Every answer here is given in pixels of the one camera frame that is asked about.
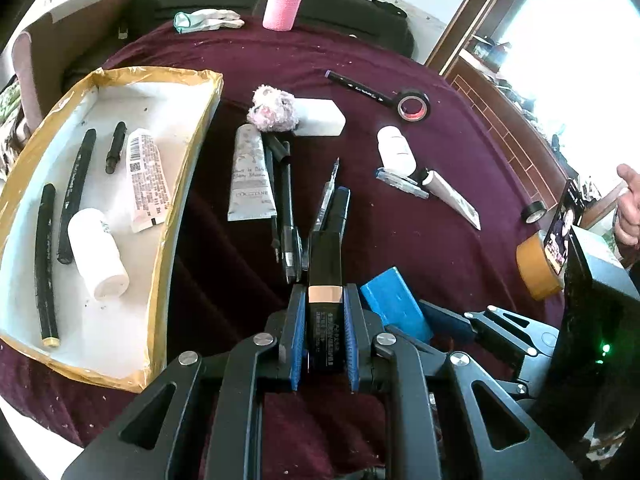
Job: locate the brick-pattern wooden panel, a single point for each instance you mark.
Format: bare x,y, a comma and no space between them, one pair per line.
500,125

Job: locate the black leather sofa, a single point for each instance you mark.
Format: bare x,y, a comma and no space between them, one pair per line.
340,15

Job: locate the pink plush ball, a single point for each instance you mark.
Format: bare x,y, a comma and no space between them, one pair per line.
272,110

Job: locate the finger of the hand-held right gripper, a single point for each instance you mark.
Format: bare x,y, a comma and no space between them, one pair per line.
520,387
447,320

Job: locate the plain white bottle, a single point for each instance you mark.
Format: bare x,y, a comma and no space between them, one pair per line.
97,255

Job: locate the black tape roll red core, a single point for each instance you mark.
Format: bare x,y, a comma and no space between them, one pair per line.
411,93

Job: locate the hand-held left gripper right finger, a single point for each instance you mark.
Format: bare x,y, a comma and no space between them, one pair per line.
352,335

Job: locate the blue battery pack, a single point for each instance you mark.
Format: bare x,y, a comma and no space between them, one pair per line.
392,300

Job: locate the yellow-taped cardboard box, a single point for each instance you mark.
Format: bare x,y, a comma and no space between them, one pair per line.
160,105

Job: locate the yellow-ended long black marker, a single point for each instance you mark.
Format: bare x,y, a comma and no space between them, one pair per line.
46,260

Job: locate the grey floral cream tube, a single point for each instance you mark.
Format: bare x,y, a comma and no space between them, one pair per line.
250,170

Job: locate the short black pen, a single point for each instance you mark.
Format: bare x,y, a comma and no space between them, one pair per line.
116,145

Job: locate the yellow tape roll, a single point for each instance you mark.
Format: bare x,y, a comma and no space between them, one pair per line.
532,270

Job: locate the white barcode tube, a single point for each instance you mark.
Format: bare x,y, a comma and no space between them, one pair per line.
147,185

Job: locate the clear gel pen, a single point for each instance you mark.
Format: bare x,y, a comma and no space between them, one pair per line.
327,200

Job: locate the white rectangular block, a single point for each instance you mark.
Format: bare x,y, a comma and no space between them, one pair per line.
320,117

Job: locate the purple-tipped black marker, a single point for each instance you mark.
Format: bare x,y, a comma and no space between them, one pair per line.
357,87

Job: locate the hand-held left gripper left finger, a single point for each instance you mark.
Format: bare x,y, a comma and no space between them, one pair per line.
297,335

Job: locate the long black gel pen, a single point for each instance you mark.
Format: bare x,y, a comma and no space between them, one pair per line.
287,220

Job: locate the black smartphone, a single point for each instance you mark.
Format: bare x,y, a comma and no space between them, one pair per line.
562,230

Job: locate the black marker pen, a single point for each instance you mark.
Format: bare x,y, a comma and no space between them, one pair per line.
75,195

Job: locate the clear blue pen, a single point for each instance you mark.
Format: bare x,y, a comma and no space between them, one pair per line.
400,181

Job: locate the white work gloves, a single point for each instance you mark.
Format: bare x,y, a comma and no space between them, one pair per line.
210,19

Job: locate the red-label white pill bottle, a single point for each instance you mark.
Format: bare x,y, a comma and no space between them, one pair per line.
395,150

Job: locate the small black tape roll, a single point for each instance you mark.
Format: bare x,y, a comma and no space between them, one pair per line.
525,212

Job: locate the daisy print cream tube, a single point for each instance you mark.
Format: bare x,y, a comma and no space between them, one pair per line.
452,197

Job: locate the wooden window frame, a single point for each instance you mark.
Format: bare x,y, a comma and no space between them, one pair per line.
470,15

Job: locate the black rose-gold band cosmetic tube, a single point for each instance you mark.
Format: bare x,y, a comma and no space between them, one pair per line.
325,320

